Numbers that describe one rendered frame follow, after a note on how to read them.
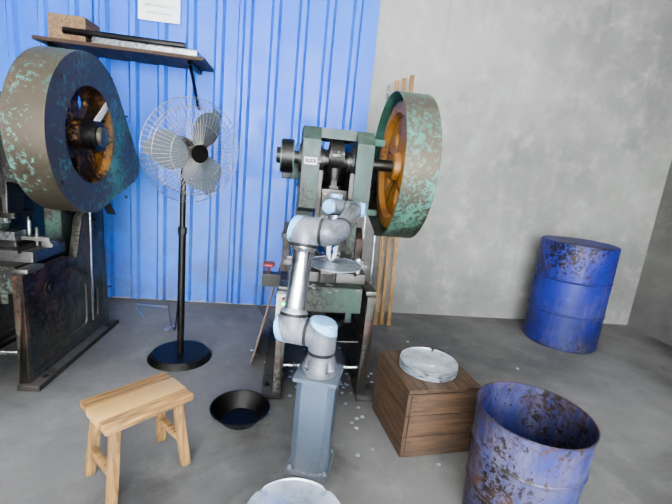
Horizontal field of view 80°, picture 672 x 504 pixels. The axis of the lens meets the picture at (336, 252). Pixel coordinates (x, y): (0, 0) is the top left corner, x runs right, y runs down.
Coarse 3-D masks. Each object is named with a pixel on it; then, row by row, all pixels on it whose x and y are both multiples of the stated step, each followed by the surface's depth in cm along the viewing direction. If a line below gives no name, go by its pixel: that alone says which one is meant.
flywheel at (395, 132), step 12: (396, 108) 232; (396, 120) 239; (384, 132) 257; (396, 132) 241; (396, 144) 241; (384, 156) 261; (396, 156) 228; (396, 168) 227; (384, 180) 262; (396, 180) 233; (384, 192) 260; (396, 192) 236; (384, 204) 255; (384, 216) 242
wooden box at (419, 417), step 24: (384, 360) 211; (384, 384) 209; (408, 384) 185; (432, 384) 187; (456, 384) 190; (384, 408) 207; (408, 408) 182; (432, 408) 185; (456, 408) 189; (408, 432) 185; (432, 432) 188; (456, 432) 192; (408, 456) 188
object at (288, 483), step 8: (280, 480) 127; (288, 480) 127; (296, 480) 128; (304, 480) 128; (264, 488) 123; (272, 488) 124; (280, 488) 124; (288, 488) 124; (296, 488) 124; (304, 488) 125; (312, 488) 125; (320, 488) 125; (256, 496) 120; (264, 496) 120; (272, 496) 121; (280, 496) 121; (288, 496) 121; (296, 496) 122; (304, 496) 122; (312, 496) 122; (320, 496) 122; (328, 496) 123
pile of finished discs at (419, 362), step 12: (408, 348) 214; (420, 348) 216; (408, 360) 201; (420, 360) 201; (432, 360) 202; (444, 360) 205; (408, 372) 196; (420, 372) 192; (432, 372) 191; (444, 372) 192; (456, 372) 195
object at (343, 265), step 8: (320, 256) 227; (336, 256) 230; (312, 264) 211; (320, 264) 213; (328, 264) 213; (336, 264) 214; (344, 264) 216; (352, 264) 220; (336, 272) 202; (344, 272) 203; (352, 272) 206
